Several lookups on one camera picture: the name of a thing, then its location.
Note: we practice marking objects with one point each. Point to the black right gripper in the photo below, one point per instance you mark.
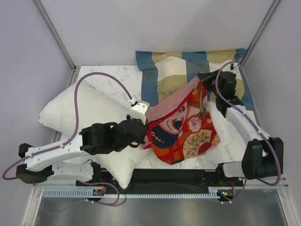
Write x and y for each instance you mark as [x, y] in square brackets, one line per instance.
[205, 78]

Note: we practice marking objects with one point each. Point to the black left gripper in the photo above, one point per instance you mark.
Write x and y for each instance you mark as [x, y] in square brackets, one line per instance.
[141, 140]

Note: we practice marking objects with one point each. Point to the white pillow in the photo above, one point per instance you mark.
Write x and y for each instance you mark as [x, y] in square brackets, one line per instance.
[93, 107]

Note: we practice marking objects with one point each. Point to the red patterned pillowcase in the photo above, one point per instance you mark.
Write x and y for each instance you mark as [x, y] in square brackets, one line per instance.
[180, 127]

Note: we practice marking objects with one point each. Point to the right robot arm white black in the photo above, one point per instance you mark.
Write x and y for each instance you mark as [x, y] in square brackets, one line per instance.
[263, 156]

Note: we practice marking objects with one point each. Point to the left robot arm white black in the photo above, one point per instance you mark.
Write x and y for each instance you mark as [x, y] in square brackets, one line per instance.
[47, 162]

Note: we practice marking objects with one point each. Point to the blue beige checkered pillow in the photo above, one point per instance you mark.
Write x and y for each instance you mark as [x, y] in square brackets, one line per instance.
[165, 73]

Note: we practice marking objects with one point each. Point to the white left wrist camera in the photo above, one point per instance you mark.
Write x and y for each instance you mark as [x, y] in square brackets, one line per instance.
[139, 109]

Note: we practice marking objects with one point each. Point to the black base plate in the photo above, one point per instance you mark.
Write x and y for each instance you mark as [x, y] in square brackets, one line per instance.
[172, 181]

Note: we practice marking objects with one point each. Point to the right aluminium frame post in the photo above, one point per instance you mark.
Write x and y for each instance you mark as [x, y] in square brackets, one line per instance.
[268, 16]

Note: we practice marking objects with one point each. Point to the aluminium frame post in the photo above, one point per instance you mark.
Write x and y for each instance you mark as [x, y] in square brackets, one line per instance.
[54, 33]
[268, 16]

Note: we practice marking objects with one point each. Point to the white slotted cable duct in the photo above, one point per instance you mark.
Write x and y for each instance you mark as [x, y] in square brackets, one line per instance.
[94, 193]

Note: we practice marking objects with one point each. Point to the aluminium front rail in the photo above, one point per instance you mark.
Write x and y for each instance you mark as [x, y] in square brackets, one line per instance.
[267, 183]

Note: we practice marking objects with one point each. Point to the left aluminium frame post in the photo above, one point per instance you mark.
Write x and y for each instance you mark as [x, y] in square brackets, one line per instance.
[54, 33]

